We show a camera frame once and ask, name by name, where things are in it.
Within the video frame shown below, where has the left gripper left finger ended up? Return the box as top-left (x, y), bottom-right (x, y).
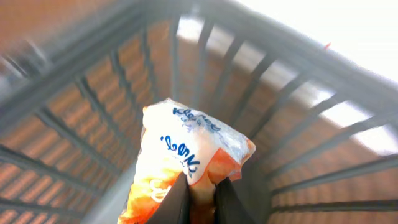
top-left (146, 173), bottom-right (190, 224)

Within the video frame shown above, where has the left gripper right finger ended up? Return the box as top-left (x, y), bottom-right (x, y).
top-left (215, 177), bottom-right (255, 224)

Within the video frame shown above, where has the dark grey plastic basket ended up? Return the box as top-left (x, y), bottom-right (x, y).
top-left (1, 1), bottom-right (397, 223)

